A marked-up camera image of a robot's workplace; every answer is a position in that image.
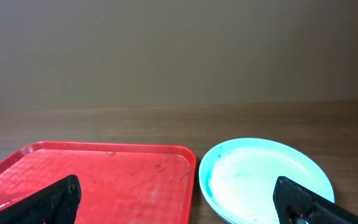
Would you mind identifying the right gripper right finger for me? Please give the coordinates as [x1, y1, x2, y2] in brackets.
[273, 176, 358, 224]

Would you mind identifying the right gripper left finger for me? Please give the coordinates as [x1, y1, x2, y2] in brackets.
[0, 175, 81, 224]

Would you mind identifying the mint plate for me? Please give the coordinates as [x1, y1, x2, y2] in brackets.
[198, 138, 335, 223]

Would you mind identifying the red plastic tray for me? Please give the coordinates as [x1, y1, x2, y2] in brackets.
[0, 141, 196, 224]

